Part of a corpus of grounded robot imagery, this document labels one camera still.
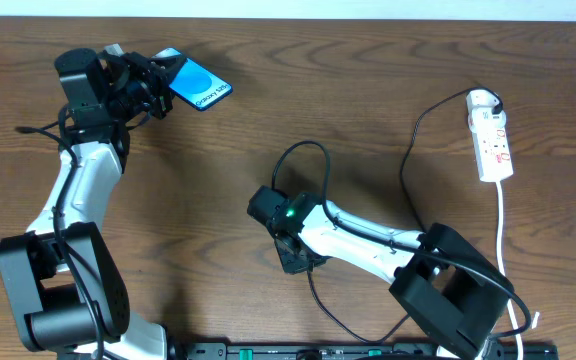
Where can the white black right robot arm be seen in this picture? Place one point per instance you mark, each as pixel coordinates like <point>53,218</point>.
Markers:
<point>453,293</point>

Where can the white power strip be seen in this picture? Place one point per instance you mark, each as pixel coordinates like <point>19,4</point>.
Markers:
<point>492,153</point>

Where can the white USB wall charger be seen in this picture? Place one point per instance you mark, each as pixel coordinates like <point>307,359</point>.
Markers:
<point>485,111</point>

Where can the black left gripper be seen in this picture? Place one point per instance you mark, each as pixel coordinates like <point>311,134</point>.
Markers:
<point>157,86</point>

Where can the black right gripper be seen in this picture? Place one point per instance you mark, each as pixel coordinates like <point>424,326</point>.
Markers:
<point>294,257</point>

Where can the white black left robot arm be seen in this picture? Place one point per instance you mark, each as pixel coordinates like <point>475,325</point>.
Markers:
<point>65,291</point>

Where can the white paper scrap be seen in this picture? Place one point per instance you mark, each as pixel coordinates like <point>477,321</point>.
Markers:
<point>535,318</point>

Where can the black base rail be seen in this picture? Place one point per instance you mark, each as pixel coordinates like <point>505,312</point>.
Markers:
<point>497,351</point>

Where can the blue Galaxy smartphone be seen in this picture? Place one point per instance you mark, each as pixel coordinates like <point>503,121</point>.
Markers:
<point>190,81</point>

